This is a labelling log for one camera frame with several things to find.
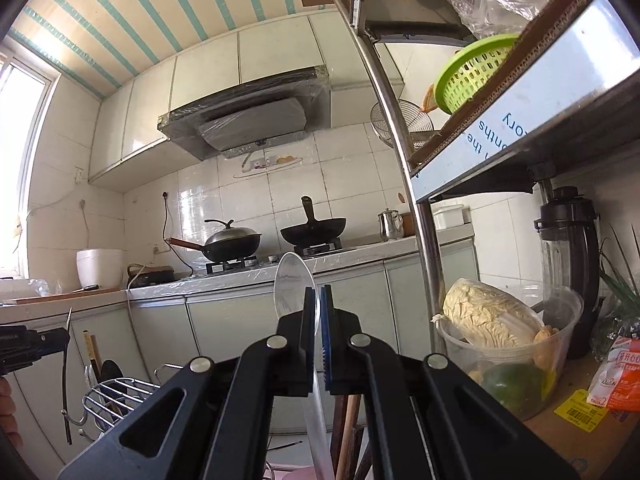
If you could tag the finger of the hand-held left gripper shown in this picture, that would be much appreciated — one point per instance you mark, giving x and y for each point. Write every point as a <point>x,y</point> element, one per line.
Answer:
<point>50,342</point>

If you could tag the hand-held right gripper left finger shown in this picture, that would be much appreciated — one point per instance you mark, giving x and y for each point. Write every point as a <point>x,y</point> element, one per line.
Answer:
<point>295,340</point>

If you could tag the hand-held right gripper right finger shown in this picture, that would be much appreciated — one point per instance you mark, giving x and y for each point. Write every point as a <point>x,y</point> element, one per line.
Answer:
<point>327,330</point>

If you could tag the clear plastic spoon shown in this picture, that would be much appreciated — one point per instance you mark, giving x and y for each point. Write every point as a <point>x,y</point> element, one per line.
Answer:
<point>290,285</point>

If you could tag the brown wooden chopstick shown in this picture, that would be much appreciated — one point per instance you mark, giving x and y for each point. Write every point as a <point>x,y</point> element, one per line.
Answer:
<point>350,425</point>

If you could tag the dark chopstick with gold tip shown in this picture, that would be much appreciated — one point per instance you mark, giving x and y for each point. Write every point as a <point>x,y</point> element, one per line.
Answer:
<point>361,455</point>
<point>336,435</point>

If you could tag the pink utensil holder cup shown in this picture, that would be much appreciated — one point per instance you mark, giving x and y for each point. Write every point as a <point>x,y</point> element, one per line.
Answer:
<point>295,475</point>

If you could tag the person's left hand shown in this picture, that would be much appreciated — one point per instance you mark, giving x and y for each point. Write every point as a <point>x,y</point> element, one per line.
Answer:
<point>7,400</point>

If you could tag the wooden cutting board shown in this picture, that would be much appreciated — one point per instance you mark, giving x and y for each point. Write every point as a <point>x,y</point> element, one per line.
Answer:
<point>60,294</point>

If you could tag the white base cabinet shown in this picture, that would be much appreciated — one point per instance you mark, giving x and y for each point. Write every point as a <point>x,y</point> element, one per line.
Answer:
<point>240,320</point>

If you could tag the black spoon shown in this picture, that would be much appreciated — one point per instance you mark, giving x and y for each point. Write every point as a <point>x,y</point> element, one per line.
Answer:
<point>111,372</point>

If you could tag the gas stove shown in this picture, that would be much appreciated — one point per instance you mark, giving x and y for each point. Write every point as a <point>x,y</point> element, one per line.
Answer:
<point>320,249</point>

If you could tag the white rice cooker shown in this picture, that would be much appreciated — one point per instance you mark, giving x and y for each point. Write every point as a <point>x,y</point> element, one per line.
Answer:
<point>100,267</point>

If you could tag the black wok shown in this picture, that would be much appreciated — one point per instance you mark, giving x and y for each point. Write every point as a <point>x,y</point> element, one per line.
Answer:
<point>315,230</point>

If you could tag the steel shelf rack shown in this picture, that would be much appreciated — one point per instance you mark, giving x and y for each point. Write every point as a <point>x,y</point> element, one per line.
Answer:
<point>426,260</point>

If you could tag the steel kettle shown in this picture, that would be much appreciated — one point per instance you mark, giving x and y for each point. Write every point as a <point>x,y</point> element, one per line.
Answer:
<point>390,225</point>

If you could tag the dark electric pan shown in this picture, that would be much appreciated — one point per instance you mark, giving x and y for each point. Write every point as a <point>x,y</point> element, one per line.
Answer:
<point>152,276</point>

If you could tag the clear plastic container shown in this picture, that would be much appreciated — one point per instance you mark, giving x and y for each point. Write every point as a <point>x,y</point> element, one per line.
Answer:
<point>460,355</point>

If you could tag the napa cabbage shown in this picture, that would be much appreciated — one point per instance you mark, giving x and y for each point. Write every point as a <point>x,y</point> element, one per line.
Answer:
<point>485,310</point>

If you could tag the white lidded box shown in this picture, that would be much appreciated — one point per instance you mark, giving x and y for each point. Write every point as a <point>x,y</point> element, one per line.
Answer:
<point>450,217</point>

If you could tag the window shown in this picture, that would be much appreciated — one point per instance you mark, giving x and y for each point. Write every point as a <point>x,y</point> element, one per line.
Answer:
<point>15,160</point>

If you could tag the green round fruit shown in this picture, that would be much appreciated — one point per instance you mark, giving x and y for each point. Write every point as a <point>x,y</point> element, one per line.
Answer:
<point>515,390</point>

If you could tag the yellow fruit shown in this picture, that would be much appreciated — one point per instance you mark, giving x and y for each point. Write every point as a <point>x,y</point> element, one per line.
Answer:
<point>546,337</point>

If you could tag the black range hood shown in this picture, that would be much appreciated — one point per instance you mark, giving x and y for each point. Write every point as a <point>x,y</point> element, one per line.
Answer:
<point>240,110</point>

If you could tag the black blender jug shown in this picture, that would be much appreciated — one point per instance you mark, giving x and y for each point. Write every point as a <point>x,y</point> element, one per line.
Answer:
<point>570,260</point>

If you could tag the brown cardboard sheet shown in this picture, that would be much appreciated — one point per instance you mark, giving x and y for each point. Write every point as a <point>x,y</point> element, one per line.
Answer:
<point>575,445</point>

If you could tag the green plastic basket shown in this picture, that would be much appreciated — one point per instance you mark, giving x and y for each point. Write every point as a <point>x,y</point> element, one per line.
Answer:
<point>465,80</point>

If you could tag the green leafy plant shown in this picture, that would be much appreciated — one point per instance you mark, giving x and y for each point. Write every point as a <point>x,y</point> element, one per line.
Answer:
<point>620,300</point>

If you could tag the red snack packet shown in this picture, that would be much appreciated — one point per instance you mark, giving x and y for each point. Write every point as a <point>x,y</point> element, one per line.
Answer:
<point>620,375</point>

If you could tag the white printed cardboard sheet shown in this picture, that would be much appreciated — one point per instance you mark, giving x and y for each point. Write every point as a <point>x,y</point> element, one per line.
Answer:
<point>550,90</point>

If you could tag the glass wall shelf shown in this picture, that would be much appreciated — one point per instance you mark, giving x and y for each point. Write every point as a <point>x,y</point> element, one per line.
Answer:
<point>265,170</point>

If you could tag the white wall cabinet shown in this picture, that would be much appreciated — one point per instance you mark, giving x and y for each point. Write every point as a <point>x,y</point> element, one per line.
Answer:
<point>150,125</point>

